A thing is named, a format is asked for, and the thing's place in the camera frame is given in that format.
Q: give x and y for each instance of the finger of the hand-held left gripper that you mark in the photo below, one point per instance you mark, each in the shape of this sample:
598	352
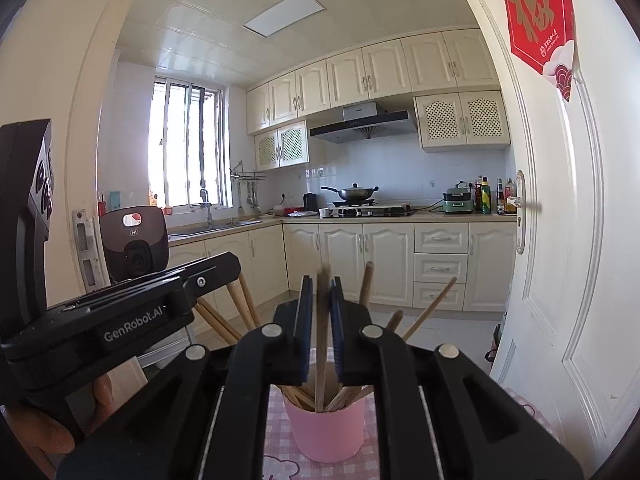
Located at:
210	275

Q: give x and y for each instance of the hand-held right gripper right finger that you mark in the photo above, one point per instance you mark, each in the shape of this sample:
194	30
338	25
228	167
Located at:
336	345

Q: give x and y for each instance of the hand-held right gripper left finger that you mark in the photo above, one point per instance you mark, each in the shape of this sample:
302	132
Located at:
304	340

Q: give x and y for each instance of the single wooden chopstick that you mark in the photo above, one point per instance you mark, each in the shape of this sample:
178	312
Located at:
322	360

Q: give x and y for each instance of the group of light wooden chopsticks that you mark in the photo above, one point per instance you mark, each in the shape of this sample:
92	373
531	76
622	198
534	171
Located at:
220	322

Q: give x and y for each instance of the pink cup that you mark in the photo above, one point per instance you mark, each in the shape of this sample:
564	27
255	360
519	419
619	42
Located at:
325	435

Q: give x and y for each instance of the person's left hand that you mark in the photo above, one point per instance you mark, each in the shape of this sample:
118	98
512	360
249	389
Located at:
30	440

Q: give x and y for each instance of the steel kitchen sink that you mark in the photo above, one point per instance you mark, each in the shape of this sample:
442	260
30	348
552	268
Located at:
215	227

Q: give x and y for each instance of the chrome faucet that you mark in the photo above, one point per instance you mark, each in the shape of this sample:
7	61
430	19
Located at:
206	207

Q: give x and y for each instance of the cream base kitchen cabinets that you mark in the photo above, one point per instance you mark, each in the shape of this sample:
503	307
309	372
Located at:
390	260

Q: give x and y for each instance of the thin dark wooden chopstick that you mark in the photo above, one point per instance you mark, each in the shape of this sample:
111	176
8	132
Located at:
430	307

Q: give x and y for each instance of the pink checked tablecloth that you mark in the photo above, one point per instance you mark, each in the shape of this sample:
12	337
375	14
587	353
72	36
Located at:
280	450

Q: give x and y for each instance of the black kettle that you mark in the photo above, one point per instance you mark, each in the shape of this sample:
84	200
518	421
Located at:
310	202

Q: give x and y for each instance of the kitchen window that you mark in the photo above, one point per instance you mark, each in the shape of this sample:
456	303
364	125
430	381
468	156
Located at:
190	145

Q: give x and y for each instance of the gas stove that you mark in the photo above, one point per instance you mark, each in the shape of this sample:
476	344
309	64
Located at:
370	210

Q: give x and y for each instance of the steel wok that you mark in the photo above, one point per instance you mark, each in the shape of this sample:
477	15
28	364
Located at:
355	193

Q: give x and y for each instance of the green electric cooker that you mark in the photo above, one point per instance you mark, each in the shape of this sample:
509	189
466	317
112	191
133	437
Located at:
457	200

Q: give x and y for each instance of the steel range hood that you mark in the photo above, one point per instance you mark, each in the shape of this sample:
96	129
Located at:
362	125

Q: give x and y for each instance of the row of condiment bottles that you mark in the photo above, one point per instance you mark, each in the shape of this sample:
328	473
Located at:
492	197

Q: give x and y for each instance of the white door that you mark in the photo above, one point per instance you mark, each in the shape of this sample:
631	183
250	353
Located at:
550	260

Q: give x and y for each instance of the cream upper kitchen cabinets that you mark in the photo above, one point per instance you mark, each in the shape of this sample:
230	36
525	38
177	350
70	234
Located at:
380	70

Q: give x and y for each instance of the ceiling light panel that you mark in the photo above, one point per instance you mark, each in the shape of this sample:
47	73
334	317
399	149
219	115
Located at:
285	12

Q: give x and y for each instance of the wall utensil rack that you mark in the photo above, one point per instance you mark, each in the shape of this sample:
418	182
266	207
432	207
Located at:
247	180

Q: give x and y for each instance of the red wall poster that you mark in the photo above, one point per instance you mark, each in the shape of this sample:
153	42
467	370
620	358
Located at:
535	15

